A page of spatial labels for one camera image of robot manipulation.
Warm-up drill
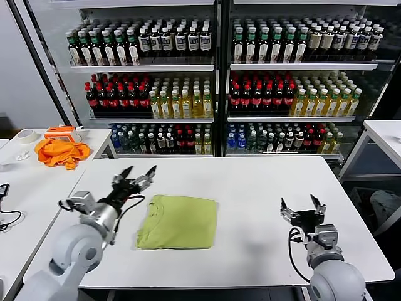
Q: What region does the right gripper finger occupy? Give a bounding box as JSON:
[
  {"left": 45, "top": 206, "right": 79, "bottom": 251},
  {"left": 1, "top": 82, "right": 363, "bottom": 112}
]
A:
[
  {"left": 280, "top": 198, "right": 298, "bottom": 223},
  {"left": 310, "top": 194, "right": 327, "bottom": 217}
]

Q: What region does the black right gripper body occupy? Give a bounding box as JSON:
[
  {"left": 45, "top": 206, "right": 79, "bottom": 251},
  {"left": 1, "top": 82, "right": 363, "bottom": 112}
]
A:
[{"left": 283, "top": 209, "right": 325, "bottom": 235}]

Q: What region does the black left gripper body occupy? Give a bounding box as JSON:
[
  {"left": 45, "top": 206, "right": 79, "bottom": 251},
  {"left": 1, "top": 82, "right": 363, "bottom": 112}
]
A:
[{"left": 108, "top": 180, "right": 138, "bottom": 204}]

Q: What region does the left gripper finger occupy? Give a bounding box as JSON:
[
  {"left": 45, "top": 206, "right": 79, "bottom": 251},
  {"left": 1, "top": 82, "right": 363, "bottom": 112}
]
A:
[
  {"left": 131, "top": 165, "right": 157, "bottom": 188},
  {"left": 113, "top": 165, "right": 133, "bottom": 185}
]

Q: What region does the yellow-green t-shirt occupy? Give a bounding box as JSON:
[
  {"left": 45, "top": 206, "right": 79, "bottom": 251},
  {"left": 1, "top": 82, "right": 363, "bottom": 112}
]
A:
[{"left": 135, "top": 194, "right": 219, "bottom": 251}]

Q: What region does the green-label water bottle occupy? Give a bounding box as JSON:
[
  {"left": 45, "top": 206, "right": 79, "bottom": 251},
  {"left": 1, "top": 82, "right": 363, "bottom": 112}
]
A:
[
  {"left": 128, "top": 133, "right": 140, "bottom": 154},
  {"left": 247, "top": 131, "right": 259, "bottom": 154},
  {"left": 257, "top": 131, "right": 268, "bottom": 154},
  {"left": 120, "top": 133, "right": 132, "bottom": 154}
]

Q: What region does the white side table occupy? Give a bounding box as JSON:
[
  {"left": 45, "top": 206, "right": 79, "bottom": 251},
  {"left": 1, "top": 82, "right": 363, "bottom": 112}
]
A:
[
  {"left": 337, "top": 120, "right": 401, "bottom": 184},
  {"left": 0, "top": 127, "right": 119, "bottom": 172}
]

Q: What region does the red-cap cola bottle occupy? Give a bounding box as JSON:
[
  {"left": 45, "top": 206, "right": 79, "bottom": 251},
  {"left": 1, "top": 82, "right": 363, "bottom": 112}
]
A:
[
  {"left": 96, "top": 86, "right": 110, "bottom": 116},
  {"left": 107, "top": 86, "right": 120, "bottom": 116},
  {"left": 85, "top": 86, "right": 99, "bottom": 116},
  {"left": 128, "top": 86, "right": 140, "bottom": 116},
  {"left": 303, "top": 129, "right": 315, "bottom": 154},
  {"left": 138, "top": 86, "right": 151, "bottom": 116},
  {"left": 241, "top": 84, "right": 253, "bottom": 114},
  {"left": 230, "top": 84, "right": 242, "bottom": 114},
  {"left": 175, "top": 130, "right": 187, "bottom": 155},
  {"left": 251, "top": 84, "right": 264, "bottom": 114},
  {"left": 313, "top": 129, "right": 325, "bottom": 154},
  {"left": 185, "top": 130, "right": 196, "bottom": 155},
  {"left": 273, "top": 84, "right": 285, "bottom": 114},
  {"left": 283, "top": 83, "right": 296, "bottom": 114},
  {"left": 117, "top": 86, "right": 130, "bottom": 116},
  {"left": 262, "top": 84, "right": 274, "bottom": 114}
]

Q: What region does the grey bag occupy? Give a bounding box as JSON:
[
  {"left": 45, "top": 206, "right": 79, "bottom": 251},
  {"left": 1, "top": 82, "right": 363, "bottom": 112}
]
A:
[{"left": 368, "top": 189, "right": 401, "bottom": 220}]

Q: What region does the crumpled orange cloth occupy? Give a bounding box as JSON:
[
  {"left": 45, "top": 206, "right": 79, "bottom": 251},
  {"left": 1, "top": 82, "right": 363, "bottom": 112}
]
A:
[{"left": 34, "top": 139, "right": 92, "bottom": 171}]

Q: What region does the orange and white box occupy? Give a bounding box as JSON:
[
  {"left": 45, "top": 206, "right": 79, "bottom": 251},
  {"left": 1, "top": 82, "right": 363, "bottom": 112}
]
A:
[{"left": 43, "top": 125, "right": 83, "bottom": 143}]

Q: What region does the beige masking tape roll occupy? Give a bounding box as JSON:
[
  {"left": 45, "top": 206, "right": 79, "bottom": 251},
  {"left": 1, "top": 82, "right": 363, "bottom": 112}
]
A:
[{"left": 15, "top": 129, "right": 40, "bottom": 144}]

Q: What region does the green-cap dark tea bottle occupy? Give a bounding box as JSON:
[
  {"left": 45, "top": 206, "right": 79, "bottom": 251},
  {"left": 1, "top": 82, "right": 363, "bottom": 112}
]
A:
[
  {"left": 102, "top": 31, "right": 116, "bottom": 67},
  {"left": 114, "top": 30, "right": 128, "bottom": 66},
  {"left": 68, "top": 30, "right": 83, "bottom": 68},
  {"left": 270, "top": 27, "right": 283, "bottom": 65},
  {"left": 245, "top": 27, "right": 258, "bottom": 65},
  {"left": 258, "top": 27, "right": 270, "bottom": 65},
  {"left": 233, "top": 27, "right": 246, "bottom": 65},
  {"left": 78, "top": 31, "right": 94, "bottom": 67},
  {"left": 294, "top": 27, "right": 308, "bottom": 65},
  {"left": 283, "top": 27, "right": 296, "bottom": 65},
  {"left": 126, "top": 29, "right": 141, "bottom": 66},
  {"left": 90, "top": 31, "right": 104, "bottom": 67}
]

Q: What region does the blue-label dark drink bottle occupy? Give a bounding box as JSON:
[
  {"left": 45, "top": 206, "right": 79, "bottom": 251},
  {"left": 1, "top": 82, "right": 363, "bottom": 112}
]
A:
[
  {"left": 150, "top": 28, "right": 163, "bottom": 60},
  {"left": 138, "top": 28, "right": 152, "bottom": 60},
  {"left": 356, "top": 27, "right": 372, "bottom": 60},
  {"left": 333, "top": 26, "right": 347, "bottom": 60},
  {"left": 187, "top": 27, "right": 201, "bottom": 60},
  {"left": 174, "top": 27, "right": 187, "bottom": 60},
  {"left": 345, "top": 26, "right": 360, "bottom": 60},
  {"left": 199, "top": 27, "right": 212, "bottom": 60},
  {"left": 368, "top": 27, "right": 385, "bottom": 61},
  {"left": 161, "top": 28, "right": 174, "bottom": 60}
]

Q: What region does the white beverage display cabinet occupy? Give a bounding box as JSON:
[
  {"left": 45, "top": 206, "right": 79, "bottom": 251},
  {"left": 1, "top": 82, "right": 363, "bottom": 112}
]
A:
[
  {"left": 75, "top": 0, "right": 221, "bottom": 159},
  {"left": 221, "top": 0, "right": 382, "bottom": 161}
]

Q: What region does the beige-label dark drink bottle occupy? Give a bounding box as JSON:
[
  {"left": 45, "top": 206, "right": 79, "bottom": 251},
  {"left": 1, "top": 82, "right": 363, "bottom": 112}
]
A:
[
  {"left": 320, "top": 26, "right": 335, "bottom": 59},
  {"left": 306, "top": 26, "right": 321, "bottom": 59}
]

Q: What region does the glass cabinet door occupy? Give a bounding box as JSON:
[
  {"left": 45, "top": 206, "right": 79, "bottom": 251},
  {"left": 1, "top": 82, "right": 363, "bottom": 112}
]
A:
[{"left": 355, "top": 0, "right": 401, "bottom": 122}]

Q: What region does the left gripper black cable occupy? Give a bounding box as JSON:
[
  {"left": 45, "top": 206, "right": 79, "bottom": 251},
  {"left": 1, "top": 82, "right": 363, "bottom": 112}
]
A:
[{"left": 114, "top": 193, "right": 147, "bottom": 235}]

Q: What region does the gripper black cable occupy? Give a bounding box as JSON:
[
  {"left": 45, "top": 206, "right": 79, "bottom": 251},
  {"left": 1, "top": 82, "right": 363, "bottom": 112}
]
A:
[
  {"left": 288, "top": 227, "right": 313, "bottom": 283},
  {"left": 114, "top": 193, "right": 147, "bottom": 235}
]

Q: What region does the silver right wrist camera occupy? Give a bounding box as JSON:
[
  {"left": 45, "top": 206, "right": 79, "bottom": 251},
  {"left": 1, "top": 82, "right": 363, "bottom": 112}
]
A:
[{"left": 315, "top": 224, "right": 338, "bottom": 250}]

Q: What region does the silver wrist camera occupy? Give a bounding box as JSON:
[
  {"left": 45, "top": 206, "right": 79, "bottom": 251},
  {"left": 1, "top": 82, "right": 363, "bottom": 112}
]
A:
[
  {"left": 315, "top": 224, "right": 338, "bottom": 250},
  {"left": 69, "top": 191, "right": 95, "bottom": 217}
]

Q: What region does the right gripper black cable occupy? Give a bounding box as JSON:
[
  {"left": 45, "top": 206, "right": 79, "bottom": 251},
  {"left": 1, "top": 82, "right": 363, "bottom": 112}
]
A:
[{"left": 288, "top": 227, "right": 313, "bottom": 283}]

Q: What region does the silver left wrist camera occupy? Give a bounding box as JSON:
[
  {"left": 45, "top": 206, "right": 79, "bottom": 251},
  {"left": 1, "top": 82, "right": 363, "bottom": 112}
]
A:
[{"left": 69, "top": 191, "right": 95, "bottom": 217}]

